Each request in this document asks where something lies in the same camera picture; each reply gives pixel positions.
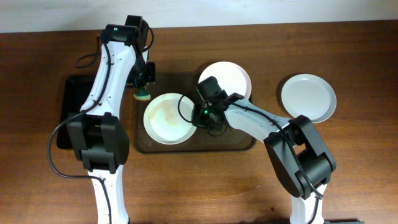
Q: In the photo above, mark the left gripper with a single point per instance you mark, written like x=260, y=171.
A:
x=141, y=84

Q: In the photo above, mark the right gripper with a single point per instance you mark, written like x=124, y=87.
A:
x=199, y=119

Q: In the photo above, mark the green yellow sponge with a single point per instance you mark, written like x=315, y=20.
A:
x=141, y=94

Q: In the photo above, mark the white plate top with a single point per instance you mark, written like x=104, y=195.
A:
x=230, y=76

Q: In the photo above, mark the white plate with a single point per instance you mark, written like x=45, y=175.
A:
x=230, y=76
x=166, y=119
x=308, y=95

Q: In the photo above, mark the white plate bottom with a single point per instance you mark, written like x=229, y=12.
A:
x=166, y=119

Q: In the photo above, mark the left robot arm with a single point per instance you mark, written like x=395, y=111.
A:
x=98, y=138

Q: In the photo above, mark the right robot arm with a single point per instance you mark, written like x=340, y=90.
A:
x=301, y=160

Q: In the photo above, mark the brown serving tray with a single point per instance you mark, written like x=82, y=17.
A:
x=227, y=139

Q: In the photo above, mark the black rectangular tray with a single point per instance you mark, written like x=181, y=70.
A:
x=77, y=89

